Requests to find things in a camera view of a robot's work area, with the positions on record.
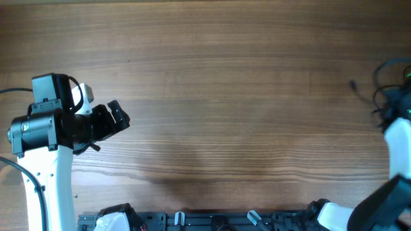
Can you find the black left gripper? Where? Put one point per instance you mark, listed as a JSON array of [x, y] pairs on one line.
[[107, 126]]

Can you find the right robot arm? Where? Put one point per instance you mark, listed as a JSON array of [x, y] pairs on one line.
[[384, 207]]

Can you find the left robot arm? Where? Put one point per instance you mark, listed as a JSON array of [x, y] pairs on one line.
[[59, 125]]

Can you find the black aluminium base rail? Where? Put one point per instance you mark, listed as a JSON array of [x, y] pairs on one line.
[[124, 217]]

